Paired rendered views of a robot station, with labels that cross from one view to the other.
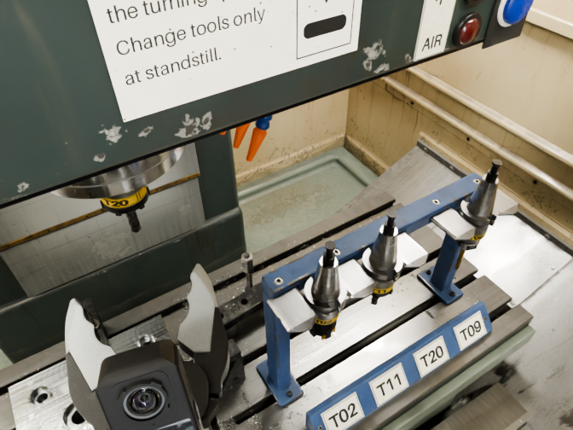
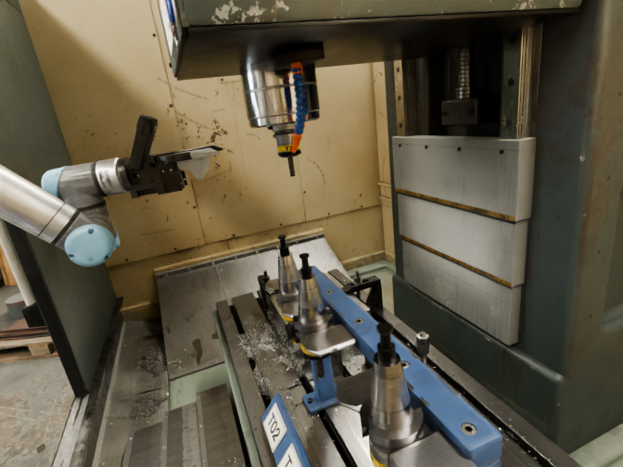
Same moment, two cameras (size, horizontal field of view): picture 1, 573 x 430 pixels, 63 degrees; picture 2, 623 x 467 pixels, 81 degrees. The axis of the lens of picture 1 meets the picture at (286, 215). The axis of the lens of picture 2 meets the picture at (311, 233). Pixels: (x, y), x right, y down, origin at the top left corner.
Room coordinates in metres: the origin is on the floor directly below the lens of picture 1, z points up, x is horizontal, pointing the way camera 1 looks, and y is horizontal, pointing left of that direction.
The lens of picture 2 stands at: (0.60, -0.64, 1.52)
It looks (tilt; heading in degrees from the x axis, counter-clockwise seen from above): 18 degrees down; 102
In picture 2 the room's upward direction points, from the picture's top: 8 degrees counter-clockwise
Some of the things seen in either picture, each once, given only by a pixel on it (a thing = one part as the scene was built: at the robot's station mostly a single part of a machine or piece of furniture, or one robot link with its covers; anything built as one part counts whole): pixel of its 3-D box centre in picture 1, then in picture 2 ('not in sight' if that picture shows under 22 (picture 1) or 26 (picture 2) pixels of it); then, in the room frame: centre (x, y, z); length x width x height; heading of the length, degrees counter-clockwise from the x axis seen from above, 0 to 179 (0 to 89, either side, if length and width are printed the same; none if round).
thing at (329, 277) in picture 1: (327, 276); (287, 271); (0.42, -0.06, 1.26); 0.04 x 0.04 x 0.07
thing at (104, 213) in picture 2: not in sight; (95, 229); (-0.02, 0.02, 1.34); 0.11 x 0.08 x 0.11; 128
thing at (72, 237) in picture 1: (92, 177); (449, 228); (0.77, 0.41, 1.16); 0.48 x 0.05 x 0.51; 121
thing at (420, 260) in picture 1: (407, 251); (327, 340); (0.51, -0.20, 1.21); 0.07 x 0.05 x 0.01; 31
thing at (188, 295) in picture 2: not in sight; (265, 300); (0.04, 0.75, 0.75); 0.89 x 0.67 x 0.26; 31
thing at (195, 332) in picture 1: (205, 321); (197, 165); (0.22, 0.07, 1.45); 0.09 x 0.03 x 0.06; 176
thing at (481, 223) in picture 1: (477, 213); (391, 422); (0.59, -0.34, 1.21); 0.06 x 0.06 x 0.03
